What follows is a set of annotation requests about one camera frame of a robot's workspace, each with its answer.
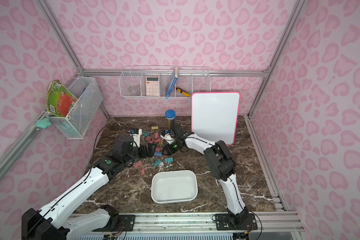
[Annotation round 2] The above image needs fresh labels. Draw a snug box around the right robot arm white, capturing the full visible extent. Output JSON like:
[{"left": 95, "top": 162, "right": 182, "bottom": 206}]
[{"left": 163, "top": 132, "right": 249, "bottom": 226}]

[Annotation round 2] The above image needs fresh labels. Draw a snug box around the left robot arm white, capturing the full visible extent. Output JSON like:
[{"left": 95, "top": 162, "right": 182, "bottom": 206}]
[{"left": 21, "top": 135, "right": 157, "bottom": 240}]

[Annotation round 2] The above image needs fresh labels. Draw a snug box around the white storage tray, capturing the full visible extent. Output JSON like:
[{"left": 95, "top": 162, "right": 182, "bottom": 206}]
[{"left": 151, "top": 170, "right": 199, "bottom": 204}]

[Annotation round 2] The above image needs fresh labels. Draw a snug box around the blue lid pencil canister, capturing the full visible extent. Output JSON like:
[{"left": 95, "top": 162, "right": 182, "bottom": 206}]
[{"left": 165, "top": 110, "right": 176, "bottom": 130}]

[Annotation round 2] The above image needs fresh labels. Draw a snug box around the pink framed whiteboard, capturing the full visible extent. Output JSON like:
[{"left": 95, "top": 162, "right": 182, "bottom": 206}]
[{"left": 191, "top": 92, "right": 241, "bottom": 145}]

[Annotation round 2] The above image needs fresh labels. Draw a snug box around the yellow utility knife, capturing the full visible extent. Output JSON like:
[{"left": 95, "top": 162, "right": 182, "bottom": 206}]
[{"left": 176, "top": 87, "right": 191, "bottom": 97}]

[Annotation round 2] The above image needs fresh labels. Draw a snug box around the blue book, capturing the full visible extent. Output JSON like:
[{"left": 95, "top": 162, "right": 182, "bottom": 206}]
[{"left": 165, "top": 67, "right": 178, "bottom": 98}]

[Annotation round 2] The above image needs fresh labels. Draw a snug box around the white calculator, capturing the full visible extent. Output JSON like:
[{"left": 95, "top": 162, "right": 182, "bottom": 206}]
[{"left": 146, "top": 77, "right": 160, "bottom": 97}]

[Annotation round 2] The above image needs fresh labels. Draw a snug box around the green red snack bag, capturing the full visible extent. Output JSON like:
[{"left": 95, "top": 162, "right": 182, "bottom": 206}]
[{"left": 46, "top": 80, "right": 78, "bottom": 118}]

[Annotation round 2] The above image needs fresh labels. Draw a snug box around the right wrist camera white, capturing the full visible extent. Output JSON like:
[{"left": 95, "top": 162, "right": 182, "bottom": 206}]
[{"left": 160, "top": 133, "right": 175, "bottom": 144}]

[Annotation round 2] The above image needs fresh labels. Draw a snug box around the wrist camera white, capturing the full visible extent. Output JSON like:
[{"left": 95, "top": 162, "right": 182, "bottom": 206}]
[
  {"left": 130, "top": 128, "right": 143, "bottom": 148},
  {"left": 160, "top": 133, "right": 175, "bottom": 144}
]

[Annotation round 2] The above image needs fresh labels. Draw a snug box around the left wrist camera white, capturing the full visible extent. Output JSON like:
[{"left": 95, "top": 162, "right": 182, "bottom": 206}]
[{"left": 130, "top": 128, "right": 143, "bottom": 148}]

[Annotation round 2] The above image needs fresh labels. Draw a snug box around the wire shelf on back wall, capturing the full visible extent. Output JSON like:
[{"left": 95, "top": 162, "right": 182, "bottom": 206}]
[{"left": 119, "top": 67, "right": 212, "bottom": 99}]

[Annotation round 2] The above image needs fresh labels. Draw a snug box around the white mesh wall basket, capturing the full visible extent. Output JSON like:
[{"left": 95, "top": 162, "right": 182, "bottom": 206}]
[{"left": 50, "top": 77, "right": 103, "bottom": 140}]

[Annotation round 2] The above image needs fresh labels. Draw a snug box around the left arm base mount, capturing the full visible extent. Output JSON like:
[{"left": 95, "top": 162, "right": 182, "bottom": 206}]
[{"left": 93, "top": 215, "right": 136, "bottom": 233}]

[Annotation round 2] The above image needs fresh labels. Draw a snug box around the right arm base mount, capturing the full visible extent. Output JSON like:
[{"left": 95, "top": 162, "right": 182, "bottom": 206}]
[{"left": 212, "top": 214, "right": 258, "bottom": 231}]

